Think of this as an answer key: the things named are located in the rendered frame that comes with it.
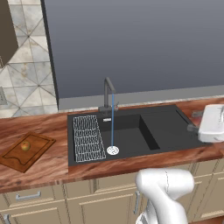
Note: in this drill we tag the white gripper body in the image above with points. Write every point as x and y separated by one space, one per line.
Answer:
212 124

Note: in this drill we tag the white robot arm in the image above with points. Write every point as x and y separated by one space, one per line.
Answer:
163 189

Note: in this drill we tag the black sink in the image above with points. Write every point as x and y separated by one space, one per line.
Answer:
163 128

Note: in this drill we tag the white sink drain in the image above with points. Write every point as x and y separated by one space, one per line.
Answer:
113 150

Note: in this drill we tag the dark grey sink faucet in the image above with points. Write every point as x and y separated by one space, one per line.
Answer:
105 99

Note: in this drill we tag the beige panel under sink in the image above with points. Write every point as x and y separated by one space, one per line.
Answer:
99 185

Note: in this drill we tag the brown wooden cutting board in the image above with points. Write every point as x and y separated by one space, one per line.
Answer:
32 154

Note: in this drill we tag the yellow-green apple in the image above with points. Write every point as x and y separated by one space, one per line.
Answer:
25 146

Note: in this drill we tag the beige drawer front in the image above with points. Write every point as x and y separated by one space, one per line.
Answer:
205 168
29 201

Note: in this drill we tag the beige cupboard door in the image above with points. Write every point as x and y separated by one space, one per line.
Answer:
208 198
102 208
38 214

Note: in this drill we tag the blue water stream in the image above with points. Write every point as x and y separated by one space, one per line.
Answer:
112 125

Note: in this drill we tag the dark grey window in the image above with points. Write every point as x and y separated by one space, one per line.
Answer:
134 43

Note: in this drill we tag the grey wall outlet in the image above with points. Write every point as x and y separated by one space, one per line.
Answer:
2 96

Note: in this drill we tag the brown wall cupboard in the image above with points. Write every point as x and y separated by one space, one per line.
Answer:
5 32

